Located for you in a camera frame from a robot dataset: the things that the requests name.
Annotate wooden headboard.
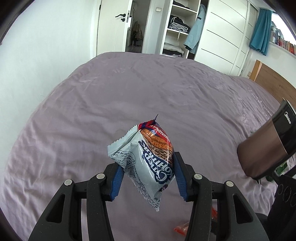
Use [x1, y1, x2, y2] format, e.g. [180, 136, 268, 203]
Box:
[250, 60, 296, 108]

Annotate green metal tray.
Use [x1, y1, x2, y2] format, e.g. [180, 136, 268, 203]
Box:
[266, 162, 288, 182]

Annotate folded white linens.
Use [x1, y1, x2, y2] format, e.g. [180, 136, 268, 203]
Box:
[163, 43, 184, 56]

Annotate folded dark clothes pile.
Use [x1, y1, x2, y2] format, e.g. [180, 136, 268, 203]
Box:
[168, 15, 191, 33]

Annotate white wardrobe with shelves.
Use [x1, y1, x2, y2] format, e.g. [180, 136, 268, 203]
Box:
[142, 0, 260, 77]

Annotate black and bronze electric kettle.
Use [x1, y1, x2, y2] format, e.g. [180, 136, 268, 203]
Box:
[237, 99, 295, 180]

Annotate purple bed sheet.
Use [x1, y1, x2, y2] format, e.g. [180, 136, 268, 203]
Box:
[1, 52, 280, 240]

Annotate teal curtain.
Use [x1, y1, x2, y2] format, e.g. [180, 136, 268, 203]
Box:
[249, 8, 272, 56]

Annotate light blue hanging jacket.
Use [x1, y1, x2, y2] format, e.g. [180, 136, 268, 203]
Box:
[184, 4, 206, 54]

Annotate white blue red wafer packet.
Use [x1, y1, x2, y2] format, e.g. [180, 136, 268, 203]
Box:
[107, 118, 175, 211]

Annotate row of books on shelf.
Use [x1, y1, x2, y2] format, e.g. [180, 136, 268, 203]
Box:
[269, 22, 295, 55]

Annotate white door with black handle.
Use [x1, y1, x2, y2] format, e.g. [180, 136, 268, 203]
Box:
[97, 0, 132, 55]

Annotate small red candy packet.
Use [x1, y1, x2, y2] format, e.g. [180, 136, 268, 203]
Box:
[174, 208, 218, 236]

